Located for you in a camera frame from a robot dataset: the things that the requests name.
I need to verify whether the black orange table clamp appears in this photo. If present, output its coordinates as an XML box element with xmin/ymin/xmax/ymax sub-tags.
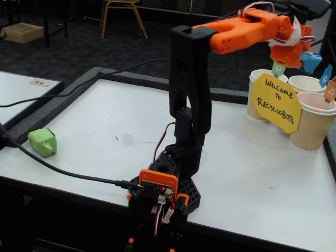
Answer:
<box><xmin>167</xmin><ymin>193</ymin><xmax>190</xmax><ymax>252</ymax></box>
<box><xmin>127</xmin><ymin>193</ymin><xmax>148</xmax><ymax>252</ymax></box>

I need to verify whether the green paper package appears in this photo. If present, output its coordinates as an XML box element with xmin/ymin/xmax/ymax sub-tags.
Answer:
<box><xmin>27</xmin><ymin>127</ymin><xmax>58</xmax><ymax>158</ymax></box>

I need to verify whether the white masking tape wrap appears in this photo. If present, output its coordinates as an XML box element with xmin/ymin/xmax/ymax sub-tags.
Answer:
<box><xmin>269</xmin><ymin>15</ymin><xmax>301</xmax><ymax>48</ymax></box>

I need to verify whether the orange-cased controller board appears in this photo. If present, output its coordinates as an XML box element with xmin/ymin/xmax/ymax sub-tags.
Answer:
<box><xmin>138</xmin><ymin>169</ymin><xmax>180</xmax><ymax>204</ymax></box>

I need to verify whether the small paper label sticker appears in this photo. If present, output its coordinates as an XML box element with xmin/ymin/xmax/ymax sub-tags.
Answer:
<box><xmin>29</xmin><ymin>78</ymin><xmax>55</xmax><ymax>88</ymax></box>

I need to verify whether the orange paper bin tag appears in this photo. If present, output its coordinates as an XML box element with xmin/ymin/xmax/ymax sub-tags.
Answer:
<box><xmin>322</xmin><ymin>76</ymin><xmax>336</xmax><ymax>103</ymax></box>

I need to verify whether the white cable connector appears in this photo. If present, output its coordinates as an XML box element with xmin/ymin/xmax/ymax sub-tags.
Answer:
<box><xmin>162</xmin><ymin>207</ymin><xmax>175</xmax><ymax>224</ymax></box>

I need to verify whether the black foam border strip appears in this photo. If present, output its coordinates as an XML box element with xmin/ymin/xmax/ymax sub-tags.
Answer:
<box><xmin>209</xmin><ymin>87</ymin><xmax>249</xmax><ymax>105</ymax></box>
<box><xmin>97</xmin><ymin>67</ymin><xmax>171</xmax><ymax>91</ymax></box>
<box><xmin>323</xmin><ymin>130</ymin><xmax>336</xmax><ymax>174</ymax></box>
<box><xmin>1</xmin><ymin>66</ymin><xmax>103</xmax><ymax>148</ymax></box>

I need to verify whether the beige ripple paper cup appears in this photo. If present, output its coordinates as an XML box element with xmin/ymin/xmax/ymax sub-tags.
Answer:
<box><xmin>288</xmin><ymin>75</ymin><xmax>328</xmax><ymax>96</ymax></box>
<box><xmin>289</xmin><ymin>91</ymin><xmax>336</xmax><ymax>151</ymax></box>
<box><xmin>246</xmin><ymin>68</ymin><xmax>289</xmax><ymax>122</ymax></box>

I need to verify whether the clear tape patch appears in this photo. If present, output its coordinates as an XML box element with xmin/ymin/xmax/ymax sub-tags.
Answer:
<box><xmin>121</xmin><ymin>133</ymin><xmax>137</xmax><ymax>148</ymax></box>

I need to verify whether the whiteboard with dark frame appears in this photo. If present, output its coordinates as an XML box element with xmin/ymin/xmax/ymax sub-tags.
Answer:
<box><xmin>0</xmin><ymin>70</ymin><xmax>65</xmax><ymax>136</ymax></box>

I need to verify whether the yellow metal chair frame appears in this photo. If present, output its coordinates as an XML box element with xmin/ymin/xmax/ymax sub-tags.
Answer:
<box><xmin>83</xmin><ymin>0</ymin><xmax>148</xmax><ymax>39</ymax></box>

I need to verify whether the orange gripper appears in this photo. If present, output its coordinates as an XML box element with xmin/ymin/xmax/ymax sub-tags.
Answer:
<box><xmin>270</xmin><ymin>25</ymin><xmax>314</xmax><ymax>68</ymax></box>

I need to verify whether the black grid base plate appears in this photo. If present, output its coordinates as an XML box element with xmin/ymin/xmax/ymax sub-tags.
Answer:
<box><xmin>128</xmin><ymin>174</ymin><xmax>202</xmax><ymax>214</ymax></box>

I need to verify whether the blue paper bin tag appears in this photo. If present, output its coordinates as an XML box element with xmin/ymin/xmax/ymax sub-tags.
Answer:
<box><xmin>318</xmin><ymin>64</ymin><xmax>333</xmax><ymax>88</ymax></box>

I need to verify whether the blue paper package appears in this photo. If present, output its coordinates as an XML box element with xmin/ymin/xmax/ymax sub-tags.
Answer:
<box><xmin>299</xmin><ymin>51</ymin><xmax>323</xmax><ymax>75</ymax></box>

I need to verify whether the green paper bin tag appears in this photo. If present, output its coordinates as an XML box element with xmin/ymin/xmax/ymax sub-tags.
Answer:
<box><xmin>271</xmin><ymin>62</ymin><xmax>287</xmax><ymax>79</ymax></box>

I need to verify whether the white panel black frame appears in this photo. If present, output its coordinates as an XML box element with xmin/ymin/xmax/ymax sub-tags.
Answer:
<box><xmin>285</xmin><ymin>7</ymin><xmax>334</xmax><ymax>58</ymax></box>

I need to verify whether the red white black servo wire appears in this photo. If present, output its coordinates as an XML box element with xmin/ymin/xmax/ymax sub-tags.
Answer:
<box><xmin>153</xmin><ymin>1</ymin><xmax>316</xmax><ymax>165</ymax></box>

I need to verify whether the short striped wire bundle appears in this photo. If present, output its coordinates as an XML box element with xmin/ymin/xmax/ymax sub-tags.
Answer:
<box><xmin>154</xmin><ymin>202</ymin><xmax>166</xmax><ymax>237</ymax></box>

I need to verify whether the black metal table frame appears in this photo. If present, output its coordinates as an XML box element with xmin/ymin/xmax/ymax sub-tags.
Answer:
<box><xmin>39</xmin><ymin>0</ymin><xmax>69</xmax><ymax>48</ymax></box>

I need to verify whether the black USB cable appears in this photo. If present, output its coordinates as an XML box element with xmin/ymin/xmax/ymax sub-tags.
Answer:
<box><xmin>0</xmin><ymin>123</ymin><xmax>144</xmax><ymax>192</ymax></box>

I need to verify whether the yellow handwritten welcome sign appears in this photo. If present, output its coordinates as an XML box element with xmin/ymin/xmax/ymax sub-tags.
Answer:
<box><xmin>251</xmin><ymin>72</ymin><xmax>303</xmax><ymax>134</ymax></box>

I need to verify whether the brown cardboard box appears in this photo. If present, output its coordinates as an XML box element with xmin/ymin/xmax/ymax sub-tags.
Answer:
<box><xmin>1</xmin><ymin>22</ymin><xmax>45</xmax><ymax>44</ymax></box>

